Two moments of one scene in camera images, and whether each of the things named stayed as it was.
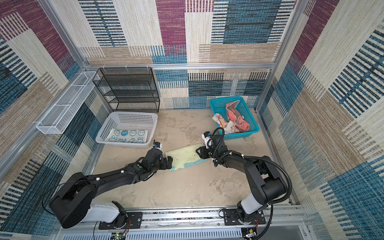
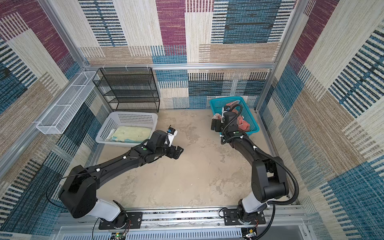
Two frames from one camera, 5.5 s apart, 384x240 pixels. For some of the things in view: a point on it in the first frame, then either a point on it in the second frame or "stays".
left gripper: x=169 y=162 -> x=176 y=155
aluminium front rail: x=286 y=218 stays
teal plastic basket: x=219 y=105 stays
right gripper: x=203 y=154 -> x=218 y=121
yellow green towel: x=183 y=157 -> x=132 y=132
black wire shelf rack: x=129 y=89 stays
